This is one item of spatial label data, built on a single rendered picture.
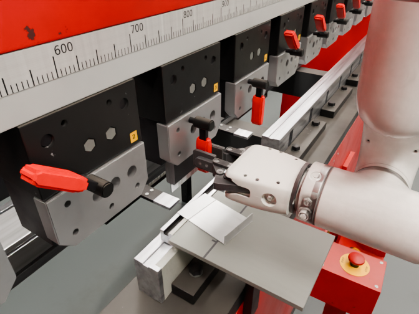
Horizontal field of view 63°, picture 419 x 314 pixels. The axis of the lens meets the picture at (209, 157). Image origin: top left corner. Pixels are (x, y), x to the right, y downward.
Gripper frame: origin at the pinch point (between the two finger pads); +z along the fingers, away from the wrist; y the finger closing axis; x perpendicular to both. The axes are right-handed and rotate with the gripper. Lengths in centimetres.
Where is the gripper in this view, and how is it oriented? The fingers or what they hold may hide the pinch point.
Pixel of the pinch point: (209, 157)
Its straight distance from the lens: 55.3
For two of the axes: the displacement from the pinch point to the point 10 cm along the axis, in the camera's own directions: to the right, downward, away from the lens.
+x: 0.0, -8.4, -5.4
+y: 5.4, -4.6, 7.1
